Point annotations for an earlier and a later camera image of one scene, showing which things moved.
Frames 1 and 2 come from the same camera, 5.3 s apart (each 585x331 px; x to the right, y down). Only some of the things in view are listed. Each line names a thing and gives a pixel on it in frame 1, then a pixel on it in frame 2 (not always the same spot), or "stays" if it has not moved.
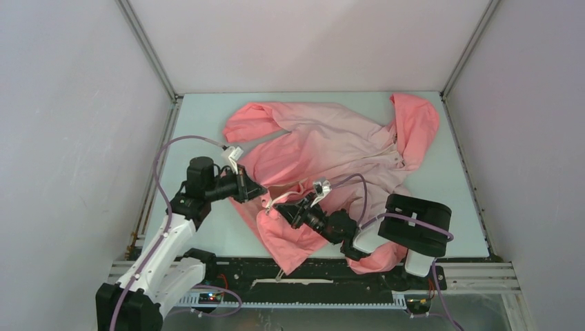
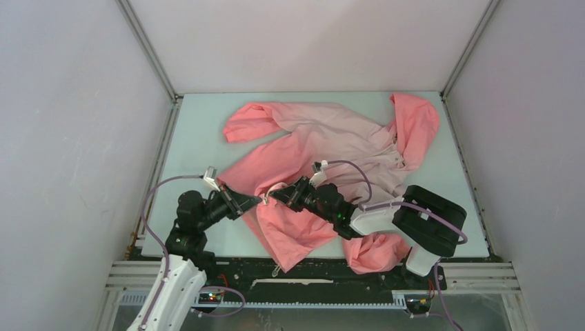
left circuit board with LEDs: x=212 y=298 stays
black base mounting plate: x=323 y=276 stays
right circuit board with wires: x=417 y=303 stays
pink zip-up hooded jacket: x=328 y=166 stays
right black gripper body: x=310 y=213 to x=304 y=196
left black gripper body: x=231 y=185 to x=223 y=205
